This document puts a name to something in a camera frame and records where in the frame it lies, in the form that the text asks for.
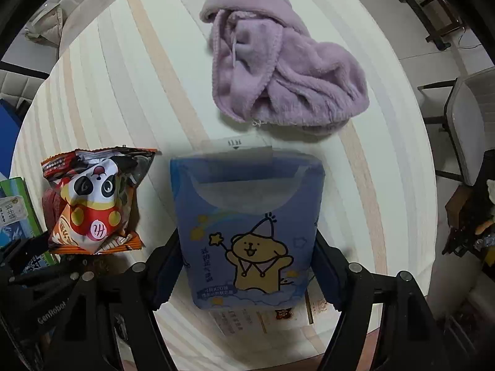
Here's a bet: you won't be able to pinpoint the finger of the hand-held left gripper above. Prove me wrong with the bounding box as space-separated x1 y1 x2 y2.
0 236 53 279
0 272 84 356

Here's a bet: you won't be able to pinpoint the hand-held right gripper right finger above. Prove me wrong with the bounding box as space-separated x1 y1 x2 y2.
313 232 430 371

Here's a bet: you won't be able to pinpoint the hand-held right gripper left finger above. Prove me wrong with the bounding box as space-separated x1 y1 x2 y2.
73 236 182 371

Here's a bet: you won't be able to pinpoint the blue cartoon tissue pack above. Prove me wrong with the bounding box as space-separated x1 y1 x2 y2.
169 136 325 310

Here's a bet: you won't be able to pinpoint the green and blue carton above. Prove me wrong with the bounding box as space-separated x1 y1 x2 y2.
0 177 58 275

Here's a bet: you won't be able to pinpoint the panda print snack packet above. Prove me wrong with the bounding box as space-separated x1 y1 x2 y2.
41 147 159 256

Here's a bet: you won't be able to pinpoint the blue box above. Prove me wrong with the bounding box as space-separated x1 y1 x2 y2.
0 98 23 180

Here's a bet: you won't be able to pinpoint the dark cluttered items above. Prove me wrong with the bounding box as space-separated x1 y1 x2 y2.
443 178 495 258

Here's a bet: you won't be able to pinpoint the beige cushioned chair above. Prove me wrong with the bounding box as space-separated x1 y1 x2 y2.
0 69 49 109

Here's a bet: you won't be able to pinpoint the purple fleece garment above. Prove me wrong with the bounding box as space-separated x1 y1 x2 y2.
199 0 370 137

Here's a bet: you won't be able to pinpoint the white chair with black frame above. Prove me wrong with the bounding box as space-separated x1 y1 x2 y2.
418 66 495 188

